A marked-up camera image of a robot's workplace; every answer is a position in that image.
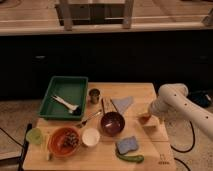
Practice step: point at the blue sponge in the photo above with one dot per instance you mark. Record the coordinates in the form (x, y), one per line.
(127, 144)

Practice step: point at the green plastic tray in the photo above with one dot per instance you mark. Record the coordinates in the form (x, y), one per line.
(72, 90)

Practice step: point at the light green plastic cup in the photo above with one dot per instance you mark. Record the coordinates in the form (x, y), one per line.
(34, 136)

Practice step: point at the dark red bowl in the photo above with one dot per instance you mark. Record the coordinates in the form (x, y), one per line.
(112, 123)

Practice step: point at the blue grey cloth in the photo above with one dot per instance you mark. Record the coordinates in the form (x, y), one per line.
(123, 104)

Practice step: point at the wooden chopsticks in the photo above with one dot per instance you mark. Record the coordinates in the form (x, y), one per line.
(107, 105)

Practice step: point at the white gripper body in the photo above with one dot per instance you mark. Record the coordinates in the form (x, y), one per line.
(156, 109)

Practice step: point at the red apple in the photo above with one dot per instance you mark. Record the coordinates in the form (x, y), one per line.
(144, 118)

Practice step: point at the green cucumber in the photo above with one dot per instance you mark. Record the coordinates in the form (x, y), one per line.
(135, 159)

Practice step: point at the white plastic fork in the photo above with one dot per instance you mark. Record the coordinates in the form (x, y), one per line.
(71, 108)

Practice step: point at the small metal cup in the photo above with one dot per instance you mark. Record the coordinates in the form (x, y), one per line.
(94, 95)

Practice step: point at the dark teal object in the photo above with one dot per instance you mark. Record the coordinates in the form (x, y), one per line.
(200, 98)

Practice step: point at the orange bowl with food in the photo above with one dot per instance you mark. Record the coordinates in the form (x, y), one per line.
(64, 141)

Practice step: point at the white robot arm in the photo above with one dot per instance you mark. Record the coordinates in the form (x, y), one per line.
(175, 96)

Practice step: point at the metal spoon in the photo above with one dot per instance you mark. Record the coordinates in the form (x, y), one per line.
(84, 122)

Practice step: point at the wooden stool frame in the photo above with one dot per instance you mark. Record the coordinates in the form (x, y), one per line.
(72, 13)

